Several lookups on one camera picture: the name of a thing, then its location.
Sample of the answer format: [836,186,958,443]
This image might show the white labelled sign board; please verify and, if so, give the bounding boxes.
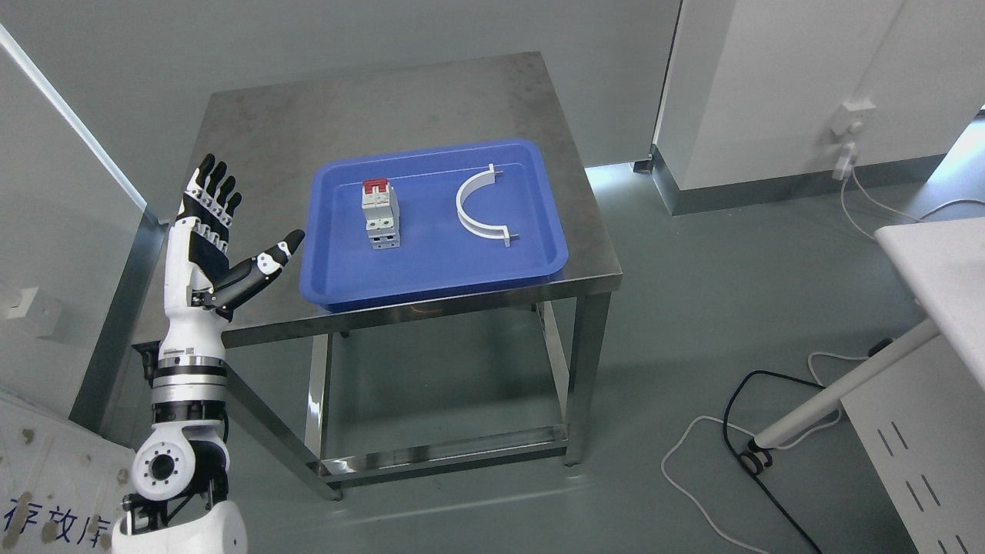
[1,392,134,553]

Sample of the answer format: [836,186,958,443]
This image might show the white power plug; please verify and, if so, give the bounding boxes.
[831,141,858,182]

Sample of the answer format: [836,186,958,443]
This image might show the white perforated cabinet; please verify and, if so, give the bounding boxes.
[842,337,984,553]

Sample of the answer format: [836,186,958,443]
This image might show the white wall socket box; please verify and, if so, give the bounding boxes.
[828,99,876,136]

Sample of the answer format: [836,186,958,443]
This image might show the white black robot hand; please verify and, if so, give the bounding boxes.
[159,153,305,361]

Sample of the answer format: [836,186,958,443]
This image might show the blue plastic tray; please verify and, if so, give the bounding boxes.
[299,138,569,312]

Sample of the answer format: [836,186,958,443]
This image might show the white desk with leg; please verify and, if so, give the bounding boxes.
[743,218,985,472]

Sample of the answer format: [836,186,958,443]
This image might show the white semicircular pipe clamp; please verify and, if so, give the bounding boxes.
[454,162,519,248]

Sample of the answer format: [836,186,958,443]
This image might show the white cable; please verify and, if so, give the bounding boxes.
[660,171,985,554]

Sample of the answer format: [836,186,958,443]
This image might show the black cable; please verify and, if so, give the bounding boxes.
[722,339,893,554]

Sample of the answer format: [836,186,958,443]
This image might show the white red circuit breaker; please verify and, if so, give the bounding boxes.
[360,179,401,249]

